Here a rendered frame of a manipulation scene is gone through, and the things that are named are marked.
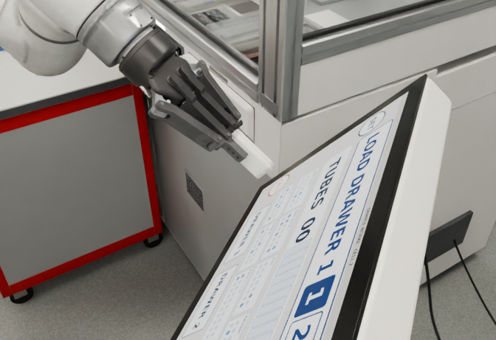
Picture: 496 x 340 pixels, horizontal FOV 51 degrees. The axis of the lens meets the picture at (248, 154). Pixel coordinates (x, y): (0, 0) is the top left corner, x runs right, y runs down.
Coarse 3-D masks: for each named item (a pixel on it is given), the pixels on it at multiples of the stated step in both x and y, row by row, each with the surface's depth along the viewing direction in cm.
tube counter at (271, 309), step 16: (304, 224) 53; (304, 240) 50; (288, 256) 50; (304, 256) 47; (288, 272) 47; (272, 288) 47; (288, 288) 45; (272, 304) 45; (256, 320) 45; (272, 320) 42; (256, 336) 43; (272, 336) 40
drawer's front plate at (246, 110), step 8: (184, 56) 121; (192, 56) 121; (216, 80) 112; (224, 88) 110; (232, 96) 107; (240, 104) 105; (248, 104) 105; (240, 112) 105; (248, 112) 103; (248, 120) 104; (248, 128) 106
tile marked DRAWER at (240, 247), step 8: (264, 208) 69; (256, 216) 69; (264, 216) 66; (248, 224) 69; (256, 224) 66; (248, 232) 66; (240, 240) 66; (248, 240) 64; (232, 248) 66; (240, 248) 64; (232, 256) 64; (224, 264) 64
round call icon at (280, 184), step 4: (284, 176) 73; (288, 176) 71; (280, 180) 73; (284, 180) 71; (276, 184) 73; (280, 184) 71; (284, 184) 70; (272, 188) 73; (276, 188) 71; (280, 188) 70; (272, 192) 71; (276, 192) 70; (268, 196) 72; (264, 200) 72
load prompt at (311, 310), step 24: (360, 144) 58; (384, 144) 53; (360, 168) 53; (360, 192) 48; (336, 216) 48; (360, 216) 44; (336, 240) 44; (312, 264) 45; (336, 264) 41; (312, 288) 41; (336, 288) 38; (312, 312) 38; (288, 336) 38; (312, 336) 36
